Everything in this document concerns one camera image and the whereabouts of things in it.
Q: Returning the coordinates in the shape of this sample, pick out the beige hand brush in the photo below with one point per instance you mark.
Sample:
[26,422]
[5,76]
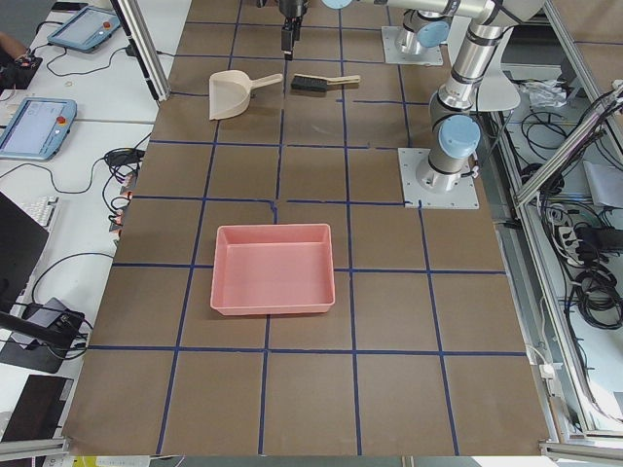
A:
[317,83]

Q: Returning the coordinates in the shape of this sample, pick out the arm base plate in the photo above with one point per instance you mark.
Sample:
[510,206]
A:
[405,47]
[425,188]

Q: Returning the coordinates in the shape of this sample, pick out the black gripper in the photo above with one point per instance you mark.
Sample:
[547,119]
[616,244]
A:
[292,7]

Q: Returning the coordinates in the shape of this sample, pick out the beige plastic dustpan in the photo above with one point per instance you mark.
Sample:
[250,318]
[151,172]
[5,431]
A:
[229,92]

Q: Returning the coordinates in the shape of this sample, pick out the aluminium frame post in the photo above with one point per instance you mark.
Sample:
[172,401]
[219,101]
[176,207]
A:
[140,40]

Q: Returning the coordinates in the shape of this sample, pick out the pink plastic bin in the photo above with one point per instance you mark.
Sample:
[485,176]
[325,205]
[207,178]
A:
[273,269]

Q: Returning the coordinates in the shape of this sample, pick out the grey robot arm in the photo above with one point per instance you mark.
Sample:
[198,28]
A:
[456,134]
[434,25]

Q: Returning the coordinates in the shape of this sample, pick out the near blue teach pendant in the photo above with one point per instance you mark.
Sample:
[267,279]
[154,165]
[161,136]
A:
[38,128]

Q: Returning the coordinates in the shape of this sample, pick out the blue teach pendant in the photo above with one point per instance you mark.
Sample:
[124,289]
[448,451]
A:
[86,30]
[38,128]

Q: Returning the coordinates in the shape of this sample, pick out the black monitor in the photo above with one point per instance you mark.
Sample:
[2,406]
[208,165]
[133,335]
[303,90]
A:
[22,243]

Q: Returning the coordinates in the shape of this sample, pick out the far blue teach pendant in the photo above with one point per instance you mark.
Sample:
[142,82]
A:
[86,30]

